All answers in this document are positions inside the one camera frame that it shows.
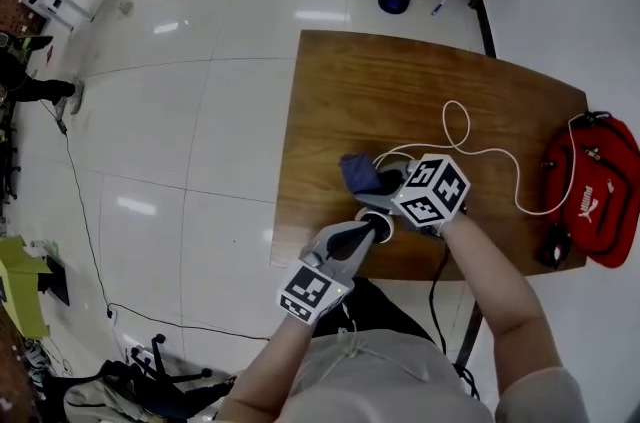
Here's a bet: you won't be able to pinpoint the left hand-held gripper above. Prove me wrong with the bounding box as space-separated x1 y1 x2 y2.
276 219 379 326

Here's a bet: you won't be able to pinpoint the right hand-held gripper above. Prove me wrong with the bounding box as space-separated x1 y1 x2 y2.
353 153 472 237

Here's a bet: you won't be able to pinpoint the blue cloth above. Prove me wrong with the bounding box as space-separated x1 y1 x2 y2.
338 151 385 197

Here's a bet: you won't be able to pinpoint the round black and white device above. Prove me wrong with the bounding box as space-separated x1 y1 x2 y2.
353 208 397 246

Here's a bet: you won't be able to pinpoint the person's right forearm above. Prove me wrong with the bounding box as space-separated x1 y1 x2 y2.
439 210 547 392

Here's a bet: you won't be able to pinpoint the person's left forearm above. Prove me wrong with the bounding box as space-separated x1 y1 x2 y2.
227 310 314 423

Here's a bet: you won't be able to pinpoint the person's black trousers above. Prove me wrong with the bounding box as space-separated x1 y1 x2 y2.
309 278 437 348

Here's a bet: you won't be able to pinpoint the person's beige shirt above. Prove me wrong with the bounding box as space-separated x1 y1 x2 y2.
214 328 596 423

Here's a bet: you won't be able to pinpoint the black metal table leg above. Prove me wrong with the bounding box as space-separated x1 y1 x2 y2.
452 280 485 370

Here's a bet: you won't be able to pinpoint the small black red pouch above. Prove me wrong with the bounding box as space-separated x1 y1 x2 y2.
538 225 573 270

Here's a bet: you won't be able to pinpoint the blue white brush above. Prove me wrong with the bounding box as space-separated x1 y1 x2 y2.
430 0 462 18

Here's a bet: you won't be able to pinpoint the red bag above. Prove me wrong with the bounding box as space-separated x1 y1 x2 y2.
542 112 640 270

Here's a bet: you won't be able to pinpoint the black office chair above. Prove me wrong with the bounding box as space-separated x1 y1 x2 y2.
129 333 214 393

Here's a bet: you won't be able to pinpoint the flat black board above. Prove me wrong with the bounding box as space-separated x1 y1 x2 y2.
39 255 72 308

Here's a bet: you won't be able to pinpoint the green cardboard box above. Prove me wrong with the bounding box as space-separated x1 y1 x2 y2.
0 234 54 340

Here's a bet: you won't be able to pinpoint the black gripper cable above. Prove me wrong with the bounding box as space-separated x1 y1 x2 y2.
426 243 482 400

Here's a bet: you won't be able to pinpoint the white drawstring cord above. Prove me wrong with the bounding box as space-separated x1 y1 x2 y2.
319 324 432 385

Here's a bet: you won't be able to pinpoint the white cable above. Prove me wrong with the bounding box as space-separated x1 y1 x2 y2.
374 99 580 217

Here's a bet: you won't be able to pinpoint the long black floor cable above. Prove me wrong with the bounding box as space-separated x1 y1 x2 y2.
37 98 274 342

